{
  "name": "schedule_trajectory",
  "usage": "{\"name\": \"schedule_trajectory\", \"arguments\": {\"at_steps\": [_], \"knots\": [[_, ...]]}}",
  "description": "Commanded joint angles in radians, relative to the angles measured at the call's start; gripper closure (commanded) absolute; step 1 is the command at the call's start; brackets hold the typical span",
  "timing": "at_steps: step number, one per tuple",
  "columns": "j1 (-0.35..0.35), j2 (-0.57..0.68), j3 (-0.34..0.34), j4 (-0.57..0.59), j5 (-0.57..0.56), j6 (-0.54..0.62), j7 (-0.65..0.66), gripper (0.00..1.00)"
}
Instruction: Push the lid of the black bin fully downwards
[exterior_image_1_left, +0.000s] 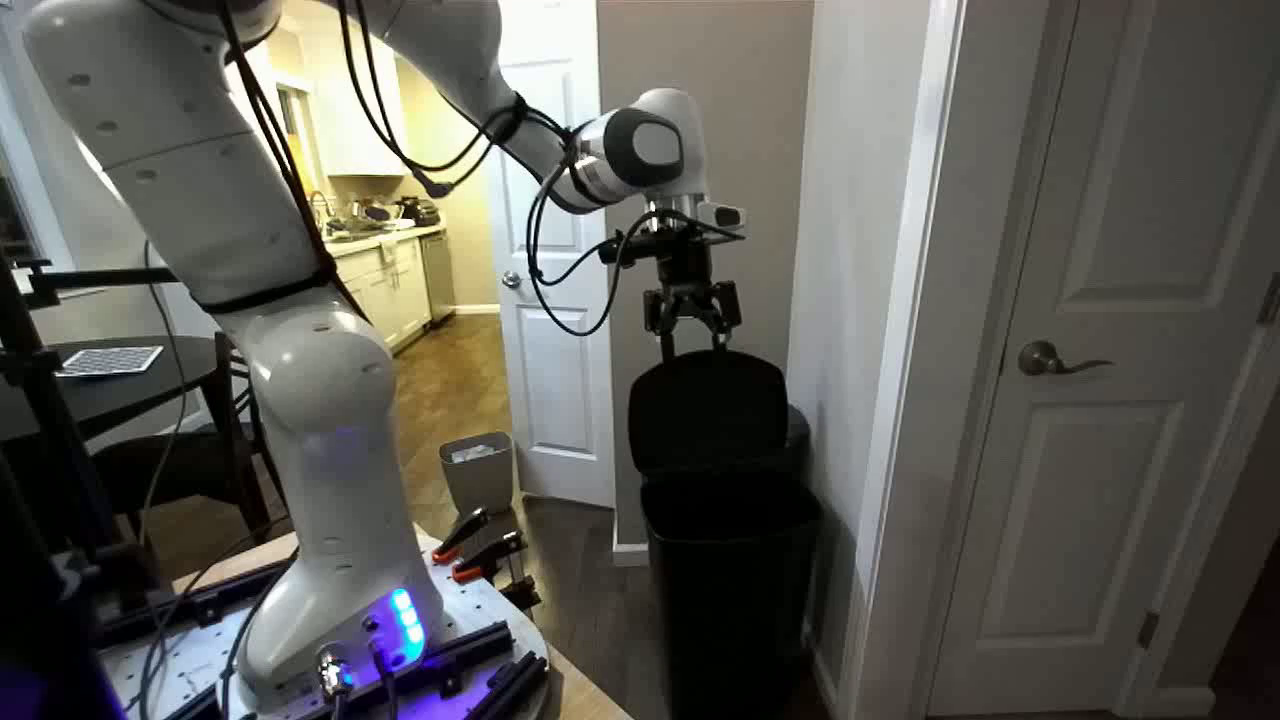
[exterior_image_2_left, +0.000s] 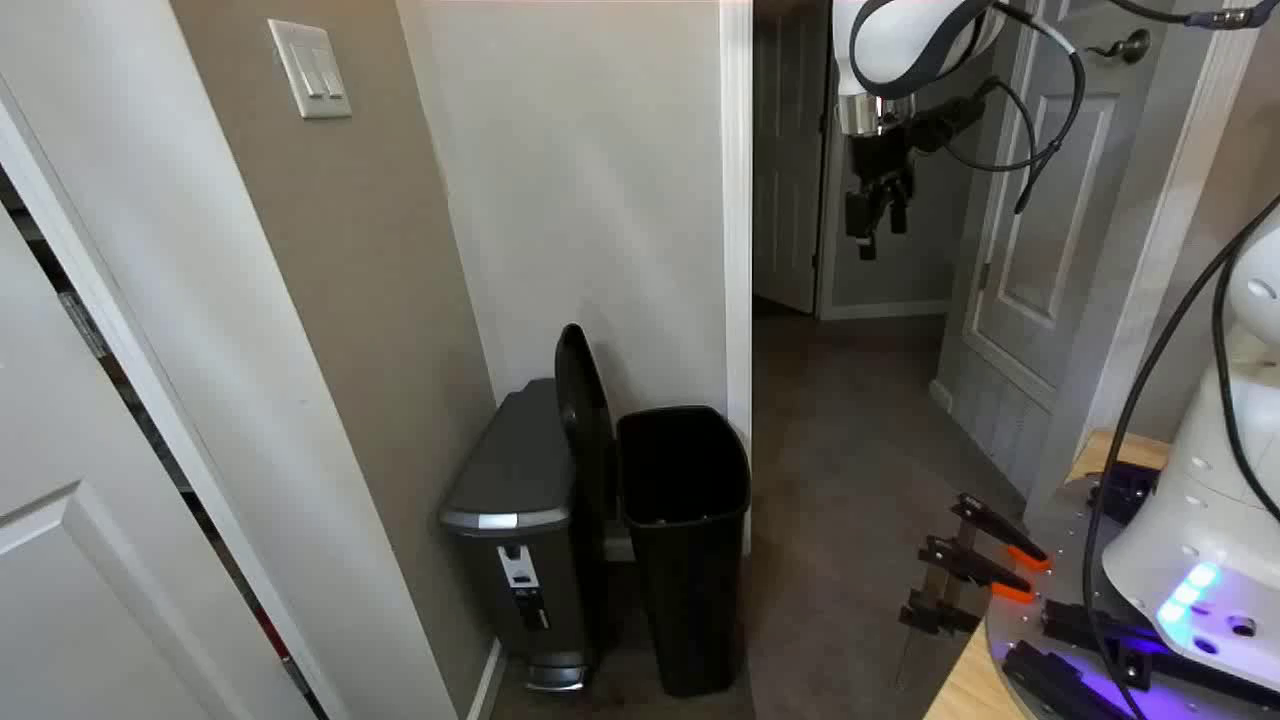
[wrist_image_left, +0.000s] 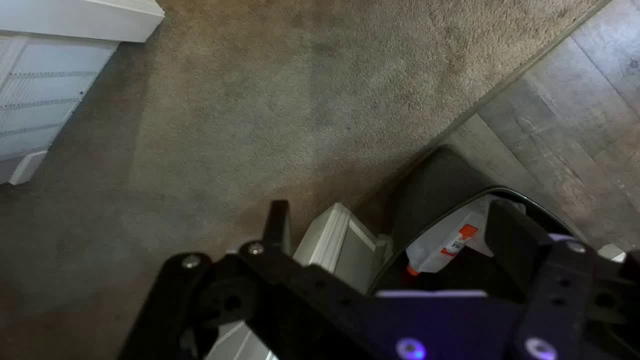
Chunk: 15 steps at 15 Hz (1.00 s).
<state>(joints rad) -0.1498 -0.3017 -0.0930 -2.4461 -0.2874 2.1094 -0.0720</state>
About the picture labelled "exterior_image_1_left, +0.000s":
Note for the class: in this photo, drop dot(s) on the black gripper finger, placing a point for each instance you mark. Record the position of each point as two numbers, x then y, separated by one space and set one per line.
658 317
726 310

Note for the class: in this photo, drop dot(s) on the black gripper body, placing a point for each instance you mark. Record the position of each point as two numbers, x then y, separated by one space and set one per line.
687 265

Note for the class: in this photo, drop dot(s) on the black bin lid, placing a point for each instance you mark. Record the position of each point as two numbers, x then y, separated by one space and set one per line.
705 412

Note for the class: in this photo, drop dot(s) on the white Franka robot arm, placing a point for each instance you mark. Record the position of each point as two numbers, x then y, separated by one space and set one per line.
320 401

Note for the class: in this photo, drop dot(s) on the black trash bin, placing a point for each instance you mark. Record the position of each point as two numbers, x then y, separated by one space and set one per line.
735 586

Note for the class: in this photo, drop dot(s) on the white panel door round knob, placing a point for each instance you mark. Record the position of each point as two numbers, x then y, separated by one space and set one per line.
566 401

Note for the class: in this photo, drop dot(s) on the round metal door knob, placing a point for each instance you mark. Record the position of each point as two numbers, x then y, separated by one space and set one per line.
508 281

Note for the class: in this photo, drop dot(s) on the small grey waste basket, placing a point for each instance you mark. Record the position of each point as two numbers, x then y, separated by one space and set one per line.
476 468

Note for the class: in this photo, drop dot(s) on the white kitchen base cabinet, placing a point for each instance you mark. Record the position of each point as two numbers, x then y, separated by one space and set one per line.
395 286

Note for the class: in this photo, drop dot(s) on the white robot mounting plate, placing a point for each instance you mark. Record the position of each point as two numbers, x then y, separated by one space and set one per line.
481 626

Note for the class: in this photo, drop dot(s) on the dark door hinge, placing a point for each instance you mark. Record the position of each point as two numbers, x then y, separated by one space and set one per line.
1268 300
1150 630

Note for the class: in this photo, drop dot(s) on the dark round table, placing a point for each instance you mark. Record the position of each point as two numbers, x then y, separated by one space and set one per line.
123 392

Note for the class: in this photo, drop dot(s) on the paper sheet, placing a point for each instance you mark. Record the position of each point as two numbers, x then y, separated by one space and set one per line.
111 361

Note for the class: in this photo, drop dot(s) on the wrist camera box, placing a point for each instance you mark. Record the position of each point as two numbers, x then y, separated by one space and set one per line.
721 213

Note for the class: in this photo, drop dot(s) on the black aluminium rail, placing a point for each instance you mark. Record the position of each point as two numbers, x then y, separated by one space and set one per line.
514 683
462 652

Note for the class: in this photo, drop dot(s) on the black camera stand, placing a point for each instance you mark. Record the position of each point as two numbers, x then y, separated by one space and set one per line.
55 401

